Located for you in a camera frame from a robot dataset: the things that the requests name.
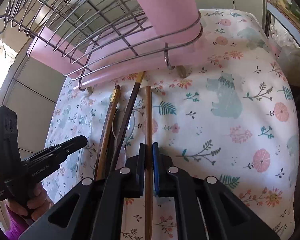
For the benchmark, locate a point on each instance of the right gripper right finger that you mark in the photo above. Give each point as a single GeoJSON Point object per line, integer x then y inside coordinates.
{"type": "Point", "coordinates": [205, 208]}

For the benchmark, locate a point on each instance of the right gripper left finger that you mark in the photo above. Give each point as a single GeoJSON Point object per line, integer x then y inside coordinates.
{"type": "Point", "coordinates": [93, 209]}

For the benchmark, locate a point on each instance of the plain brown wooden chopstick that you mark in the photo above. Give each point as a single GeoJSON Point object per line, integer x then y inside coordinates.
{"type": "Point", "coordinates": [148, 167]}

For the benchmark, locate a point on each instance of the dark chopstick gold tip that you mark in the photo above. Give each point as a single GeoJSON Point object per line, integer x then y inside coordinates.
{"type": "Point", "coordinates": [125, 121]}

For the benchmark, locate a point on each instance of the brown chopstick gold band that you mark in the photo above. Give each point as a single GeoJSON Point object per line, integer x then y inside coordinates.
{"type": "Point", "coordinates": [100, 166]}

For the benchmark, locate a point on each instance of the person's left hand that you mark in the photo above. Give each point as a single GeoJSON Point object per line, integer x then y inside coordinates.
{"type": "Point", "coordinates": [38, 204]}

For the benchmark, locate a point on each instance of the floral bear print cloth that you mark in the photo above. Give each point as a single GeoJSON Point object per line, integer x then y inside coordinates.
{"type": "Point", "coordinates": [232, 117]}

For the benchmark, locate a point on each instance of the pink left plastic cup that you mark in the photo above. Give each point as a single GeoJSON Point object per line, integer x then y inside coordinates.
{"type": "Point", "coordinates": [56, 53]}

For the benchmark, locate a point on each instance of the pink plastic cup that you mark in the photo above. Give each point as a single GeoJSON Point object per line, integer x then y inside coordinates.
{"type": "Point", "coordinates": [56, 53]}
{"type": "Point", "coordinates": [175, 20]}

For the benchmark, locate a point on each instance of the pink plastic drip tray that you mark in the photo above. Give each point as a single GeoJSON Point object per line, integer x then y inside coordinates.
{"type": "Point", "coordinates": [118, 62]}

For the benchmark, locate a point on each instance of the metal shelf rack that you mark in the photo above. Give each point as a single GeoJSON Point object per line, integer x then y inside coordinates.
{"type": "Point", "coordinates": [287, 17]}

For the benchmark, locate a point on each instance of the pink right plastic cup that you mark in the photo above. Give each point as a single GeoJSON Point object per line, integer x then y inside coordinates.
{"type": "Point", "coordinates": [175, 20]}

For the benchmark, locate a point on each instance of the metal wire utensil rack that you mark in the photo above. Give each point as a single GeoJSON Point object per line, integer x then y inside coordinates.
{"type": "Point", "coordinates": [89, 25]}

